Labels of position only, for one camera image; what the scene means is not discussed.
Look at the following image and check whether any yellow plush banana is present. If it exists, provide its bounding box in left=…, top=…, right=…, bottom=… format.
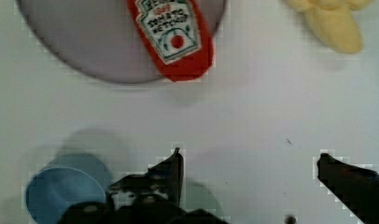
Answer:
left=284, top=0, right=374, bottom=54

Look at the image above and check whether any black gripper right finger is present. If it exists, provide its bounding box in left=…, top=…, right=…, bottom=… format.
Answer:
left=316, top=153, right=379, bottom=224

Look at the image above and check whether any blue round bowl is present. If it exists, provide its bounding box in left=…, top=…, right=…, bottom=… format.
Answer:
left=24, top=153, right=112, bottom=224

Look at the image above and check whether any red plush ketchup bottle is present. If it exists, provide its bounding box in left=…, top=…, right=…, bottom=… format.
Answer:
left=127, top=0, right=214, bottom=82

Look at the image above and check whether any green mug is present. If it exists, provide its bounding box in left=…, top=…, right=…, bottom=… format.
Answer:
left=181, top=179, right=224, bottom=217

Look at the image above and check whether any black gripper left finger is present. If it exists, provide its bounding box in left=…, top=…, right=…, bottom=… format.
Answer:
left=106, top=147, right=184, bottom=215

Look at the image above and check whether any grey round plate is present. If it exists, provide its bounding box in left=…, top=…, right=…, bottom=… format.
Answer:
left=15, top=0, right=228, bottom=84

